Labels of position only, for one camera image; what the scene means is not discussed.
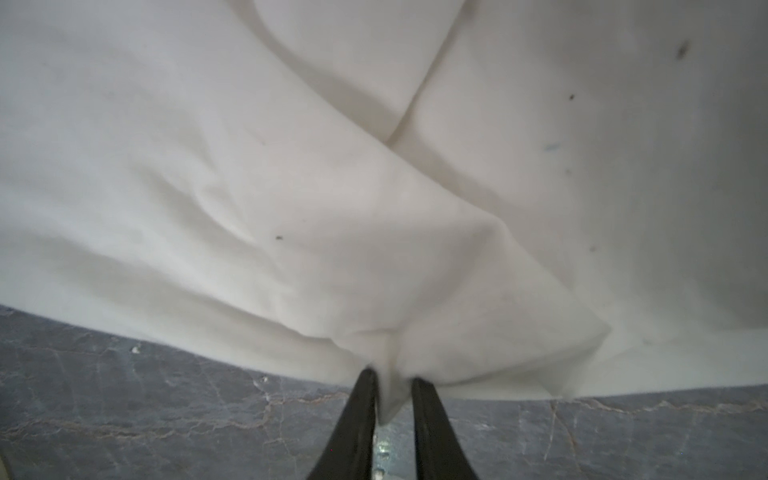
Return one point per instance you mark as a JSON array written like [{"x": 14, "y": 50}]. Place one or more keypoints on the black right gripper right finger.
[{"x": 438, "y": 453}]

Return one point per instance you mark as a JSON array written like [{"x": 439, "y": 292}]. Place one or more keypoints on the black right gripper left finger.
[{"x": 349, "y": 451}]

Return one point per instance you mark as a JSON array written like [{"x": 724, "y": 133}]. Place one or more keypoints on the white t-shirt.
[{"x": 514, "y": 199}]

